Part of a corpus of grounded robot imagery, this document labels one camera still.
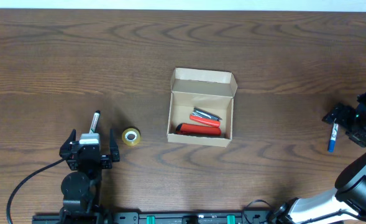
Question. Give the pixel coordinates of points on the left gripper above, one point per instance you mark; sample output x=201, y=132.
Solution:
x=106, y=163

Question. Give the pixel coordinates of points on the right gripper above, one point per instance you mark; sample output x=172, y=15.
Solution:
x=343, y=112

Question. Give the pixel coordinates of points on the black marker pen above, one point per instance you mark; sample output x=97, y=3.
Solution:
x=94, y=123

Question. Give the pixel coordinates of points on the blue marker pen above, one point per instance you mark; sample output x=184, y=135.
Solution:
x=332, y=141

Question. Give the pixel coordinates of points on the yellow tape roll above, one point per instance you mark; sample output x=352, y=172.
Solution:
x=131, y=136

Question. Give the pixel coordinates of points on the red utility knife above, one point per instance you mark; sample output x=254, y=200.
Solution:
x=198, y=129

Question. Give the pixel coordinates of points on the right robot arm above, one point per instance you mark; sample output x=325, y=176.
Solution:
x=347, y=200

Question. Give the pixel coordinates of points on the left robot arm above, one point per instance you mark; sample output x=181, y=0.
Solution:
x=81, y=189

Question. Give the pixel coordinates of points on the open cardboard box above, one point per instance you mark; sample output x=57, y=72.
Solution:
x=211, y=92

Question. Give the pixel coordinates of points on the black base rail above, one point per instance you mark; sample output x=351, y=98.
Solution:
x=240, y=217

